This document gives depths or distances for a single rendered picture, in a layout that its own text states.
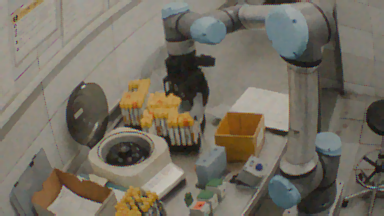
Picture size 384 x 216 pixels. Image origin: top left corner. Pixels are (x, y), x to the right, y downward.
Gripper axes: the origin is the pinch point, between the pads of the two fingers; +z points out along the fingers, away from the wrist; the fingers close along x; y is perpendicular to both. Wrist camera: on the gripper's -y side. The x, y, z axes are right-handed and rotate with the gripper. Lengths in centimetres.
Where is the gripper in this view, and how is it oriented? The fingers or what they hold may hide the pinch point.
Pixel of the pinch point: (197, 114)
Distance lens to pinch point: 168.2
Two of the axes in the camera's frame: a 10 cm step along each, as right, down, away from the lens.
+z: 1.4, 8.5, 5.0
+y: -5.3, 4.9, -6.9
